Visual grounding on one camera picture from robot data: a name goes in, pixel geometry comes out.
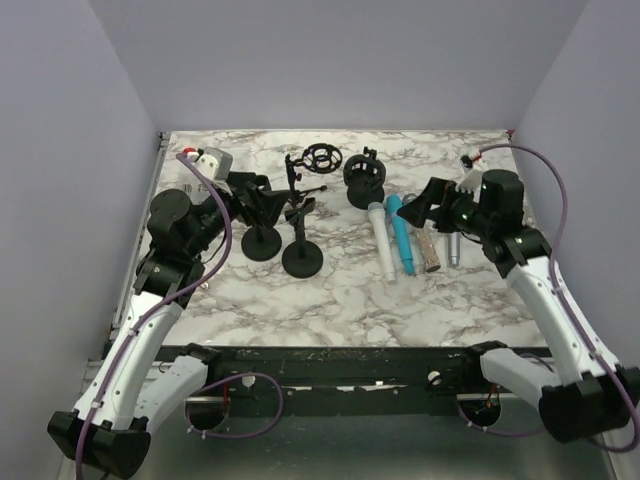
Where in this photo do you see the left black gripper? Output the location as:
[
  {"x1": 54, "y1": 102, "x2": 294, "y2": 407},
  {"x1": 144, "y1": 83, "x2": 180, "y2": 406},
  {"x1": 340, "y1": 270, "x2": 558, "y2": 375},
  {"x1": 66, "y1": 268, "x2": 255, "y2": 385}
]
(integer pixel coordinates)
[{"x1": 186, "y1": 171, "x2": 290, "y2": 257}]

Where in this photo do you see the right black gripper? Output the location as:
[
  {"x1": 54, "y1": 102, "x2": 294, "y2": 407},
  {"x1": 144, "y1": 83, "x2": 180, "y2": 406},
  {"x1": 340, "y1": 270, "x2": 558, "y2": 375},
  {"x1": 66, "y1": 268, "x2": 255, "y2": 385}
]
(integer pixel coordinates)
[{"x1": 398, "y1": 175, "x2": 495, "y2": 238}]

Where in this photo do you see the blue microphone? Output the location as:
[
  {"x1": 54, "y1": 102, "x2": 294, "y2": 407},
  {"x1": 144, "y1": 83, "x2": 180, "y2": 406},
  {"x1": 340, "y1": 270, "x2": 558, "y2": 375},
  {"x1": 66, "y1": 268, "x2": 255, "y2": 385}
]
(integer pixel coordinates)
[{"x1": 386, "y1": 194, "x2": 415, "y2": 276}]

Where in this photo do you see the glitter microphone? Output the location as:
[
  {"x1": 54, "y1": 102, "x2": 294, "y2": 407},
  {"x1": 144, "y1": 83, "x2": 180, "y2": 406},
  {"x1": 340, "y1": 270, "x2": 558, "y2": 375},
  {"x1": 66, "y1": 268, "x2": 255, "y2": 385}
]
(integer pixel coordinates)
[{"x1": 423, "y1": 229, "x2": 441, "y2": 273}]

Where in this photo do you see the silver microphone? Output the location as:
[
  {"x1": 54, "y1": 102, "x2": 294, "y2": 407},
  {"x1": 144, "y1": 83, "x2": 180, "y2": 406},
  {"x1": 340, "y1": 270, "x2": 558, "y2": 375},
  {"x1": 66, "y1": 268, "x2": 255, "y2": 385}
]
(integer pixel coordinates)
[{"x1": 402, "y1": 192, "x2": 462, "y2": 267}]

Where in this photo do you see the white microphone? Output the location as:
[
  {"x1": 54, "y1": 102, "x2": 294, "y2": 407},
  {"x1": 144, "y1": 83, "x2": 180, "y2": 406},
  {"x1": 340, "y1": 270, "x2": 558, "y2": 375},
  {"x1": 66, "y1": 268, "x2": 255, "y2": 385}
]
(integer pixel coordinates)
[{"x1": 367, "y1": 202, "x2": 397, "y2": 284}]

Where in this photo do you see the black round-base holder stand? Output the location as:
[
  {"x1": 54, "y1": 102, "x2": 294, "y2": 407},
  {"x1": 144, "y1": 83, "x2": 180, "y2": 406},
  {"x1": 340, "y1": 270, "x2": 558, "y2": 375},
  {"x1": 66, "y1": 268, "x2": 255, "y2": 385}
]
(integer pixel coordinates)
[{"x1": 241, "y1": 225, "x2": 282, "y2": 262}]

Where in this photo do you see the black round-base shock-mount stand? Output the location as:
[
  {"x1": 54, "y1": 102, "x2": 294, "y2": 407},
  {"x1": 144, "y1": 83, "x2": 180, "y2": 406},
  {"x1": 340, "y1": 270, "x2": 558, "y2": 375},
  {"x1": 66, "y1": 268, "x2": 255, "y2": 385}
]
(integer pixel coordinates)
[{"x1": 343, "y1": 147, "x2": 386, "y2": 210}]

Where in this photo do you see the black tripod shock-mount stand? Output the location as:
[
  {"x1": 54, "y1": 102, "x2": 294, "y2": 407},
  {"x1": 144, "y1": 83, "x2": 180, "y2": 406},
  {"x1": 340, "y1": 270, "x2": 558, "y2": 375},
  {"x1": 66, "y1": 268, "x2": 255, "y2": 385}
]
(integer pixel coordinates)
[{"x1": 269, "y1": 143, "x2": 344, "y2": 209}]

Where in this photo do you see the black round-base clip stand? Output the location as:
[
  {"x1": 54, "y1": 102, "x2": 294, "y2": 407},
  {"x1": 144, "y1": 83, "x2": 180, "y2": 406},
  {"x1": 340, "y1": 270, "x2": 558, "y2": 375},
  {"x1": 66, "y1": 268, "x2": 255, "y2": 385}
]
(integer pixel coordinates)
[{"x1": 282, "y1": 198, "x2": 324, "y2": 279}]

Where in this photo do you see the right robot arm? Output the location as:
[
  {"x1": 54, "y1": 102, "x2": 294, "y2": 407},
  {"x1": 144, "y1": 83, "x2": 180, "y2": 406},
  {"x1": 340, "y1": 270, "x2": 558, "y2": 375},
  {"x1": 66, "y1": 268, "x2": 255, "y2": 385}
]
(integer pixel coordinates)
[{"x1": 397, "y1": 169, "x2": 639, "y2": 443}]

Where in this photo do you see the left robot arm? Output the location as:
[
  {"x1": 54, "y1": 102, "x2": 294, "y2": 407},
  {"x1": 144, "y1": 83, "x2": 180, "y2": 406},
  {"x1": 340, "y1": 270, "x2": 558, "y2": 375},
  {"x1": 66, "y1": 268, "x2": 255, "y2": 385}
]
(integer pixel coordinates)
[{"x1": 47, "y1": 172, "x2": 290, "y2": 479}]

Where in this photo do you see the clear plastic screw box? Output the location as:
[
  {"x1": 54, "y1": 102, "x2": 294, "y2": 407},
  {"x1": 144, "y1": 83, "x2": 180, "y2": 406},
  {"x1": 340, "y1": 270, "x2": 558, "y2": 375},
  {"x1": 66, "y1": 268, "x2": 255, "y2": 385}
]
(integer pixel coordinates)
[{"x1": 182, "y1": 183, "x2": 208, "y2": 195}]

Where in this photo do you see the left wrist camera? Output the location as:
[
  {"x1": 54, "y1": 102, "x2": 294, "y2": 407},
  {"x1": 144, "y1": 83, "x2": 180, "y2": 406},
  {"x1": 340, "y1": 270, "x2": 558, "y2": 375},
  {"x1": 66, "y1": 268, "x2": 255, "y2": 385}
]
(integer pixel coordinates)
[{"x1": 176, "y1": 147, "x2": 233, "y2": 181}]

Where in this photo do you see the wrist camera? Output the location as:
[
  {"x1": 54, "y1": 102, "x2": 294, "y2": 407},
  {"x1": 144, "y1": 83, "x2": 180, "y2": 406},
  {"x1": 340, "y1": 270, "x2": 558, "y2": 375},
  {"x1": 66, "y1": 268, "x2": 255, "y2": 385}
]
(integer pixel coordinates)
[
  {"x1": 176, "y1": 147, "x2": 233, "y2": 181},
  {"x1": 456, "y1": 150, "x2": 486, "y2": 195}
]

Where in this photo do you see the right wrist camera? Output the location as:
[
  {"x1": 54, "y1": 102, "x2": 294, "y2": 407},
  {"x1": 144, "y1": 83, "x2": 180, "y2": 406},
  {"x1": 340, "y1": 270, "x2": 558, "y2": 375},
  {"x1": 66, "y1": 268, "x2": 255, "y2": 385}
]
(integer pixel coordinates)
[{"x1": 456, "y1": 150, "x2": 486, "y2": 195}]

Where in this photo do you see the black front mounting rail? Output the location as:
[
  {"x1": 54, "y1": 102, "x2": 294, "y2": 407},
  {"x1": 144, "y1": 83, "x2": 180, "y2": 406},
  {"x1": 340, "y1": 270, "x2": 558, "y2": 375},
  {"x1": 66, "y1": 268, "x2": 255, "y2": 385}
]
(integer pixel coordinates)
[{"x1": 164, "y1": 344, "x2": 556, "y2": 419}]

